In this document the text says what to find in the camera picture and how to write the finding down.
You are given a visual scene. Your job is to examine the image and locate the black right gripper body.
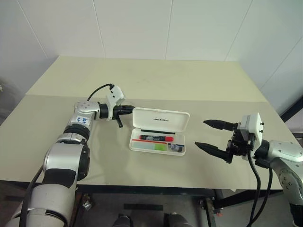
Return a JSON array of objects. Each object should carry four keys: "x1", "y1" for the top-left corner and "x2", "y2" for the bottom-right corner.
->
[{"x1": 226, "y1": 128, "x2": 256, "y2": 158}]

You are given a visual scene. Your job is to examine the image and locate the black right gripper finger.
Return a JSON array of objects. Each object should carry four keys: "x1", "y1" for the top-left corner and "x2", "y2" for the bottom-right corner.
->
[
  {"x1": 194, "y1": 141, "x2": 232, "y2": 164},
  {"x1": 203, "y1": 119, "x2": 238, "y2": 132}
]

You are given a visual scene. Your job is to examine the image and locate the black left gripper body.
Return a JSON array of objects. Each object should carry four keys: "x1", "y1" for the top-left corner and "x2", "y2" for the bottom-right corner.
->
[{"x1": 112, "y1": 105, "x2": 125, "y2": 129}]

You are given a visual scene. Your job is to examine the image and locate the white hard pencil case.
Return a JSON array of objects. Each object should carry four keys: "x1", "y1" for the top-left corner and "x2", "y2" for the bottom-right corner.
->
[{"x1": 129, "y1": 107, "x2": 190, "y2": 156}]

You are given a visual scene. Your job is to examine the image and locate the red and black marker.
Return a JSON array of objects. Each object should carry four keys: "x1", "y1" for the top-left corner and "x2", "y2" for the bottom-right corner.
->
[{"x1": 139, "y1": 134, "x2": 175, "y2": 142}]

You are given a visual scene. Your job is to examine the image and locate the small dark patterned eraser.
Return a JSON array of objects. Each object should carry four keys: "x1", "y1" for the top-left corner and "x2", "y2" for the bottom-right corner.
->
[{"x1": 169, "y1": 143, "x2": 185, "y2": 152}]

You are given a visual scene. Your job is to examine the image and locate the thin black pen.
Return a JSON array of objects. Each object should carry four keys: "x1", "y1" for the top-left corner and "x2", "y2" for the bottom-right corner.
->
[{"x1": 140, "y1": 129, "x2": 176, "y2": 135}]

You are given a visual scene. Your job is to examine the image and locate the transparent plastic ruler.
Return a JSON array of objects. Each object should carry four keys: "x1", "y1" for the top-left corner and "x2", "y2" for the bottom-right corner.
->
[{"x1": 131, "y1": 139, "x2": 156, "y2": 150}]

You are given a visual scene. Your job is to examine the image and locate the dark rounded shape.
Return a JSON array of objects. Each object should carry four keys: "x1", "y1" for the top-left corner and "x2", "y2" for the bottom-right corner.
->
[
  {"x1": 113, "y1": 214, "x2": 132, "y2": 227},
  {"x1": 164, "y1": 212, "x2": 190, "y2": 227}
]

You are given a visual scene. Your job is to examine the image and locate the black flat floor strip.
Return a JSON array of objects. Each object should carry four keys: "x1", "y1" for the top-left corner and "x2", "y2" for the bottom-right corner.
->
[{"x1": 124, "y1": 203, "x2": 164, "y2": 211}]

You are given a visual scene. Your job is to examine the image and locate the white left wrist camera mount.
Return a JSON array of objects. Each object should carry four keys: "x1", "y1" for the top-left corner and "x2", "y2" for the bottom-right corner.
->
[{"x1": 105, "y1": 86, "x2": 125, "y2": 122}]

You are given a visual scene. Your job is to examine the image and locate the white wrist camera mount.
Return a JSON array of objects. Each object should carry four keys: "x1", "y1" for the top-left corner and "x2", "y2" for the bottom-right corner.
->
[
  {"x1": 238, "y1": 112, "x2": 263, "y2": 152},
  {"x1": 105, "y1": 86, "x2": 125, "y2": 122}
]

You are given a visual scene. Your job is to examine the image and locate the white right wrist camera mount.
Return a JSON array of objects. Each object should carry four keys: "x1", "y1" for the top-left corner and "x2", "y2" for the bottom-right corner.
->
[{"x1": 238, "y1": 112, "x2": 263, "y2": 152}]

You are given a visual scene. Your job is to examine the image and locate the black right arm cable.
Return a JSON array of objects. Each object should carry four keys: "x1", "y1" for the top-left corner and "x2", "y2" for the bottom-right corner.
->
[{"x1": 247, "y1": 151, "x2": 273, "y2": 227}]

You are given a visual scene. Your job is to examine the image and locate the black metal stand frame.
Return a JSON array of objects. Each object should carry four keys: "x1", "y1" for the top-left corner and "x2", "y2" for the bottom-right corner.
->
[{"x1": 280, "y1": 94, "x2": 303, "y2": 123}]

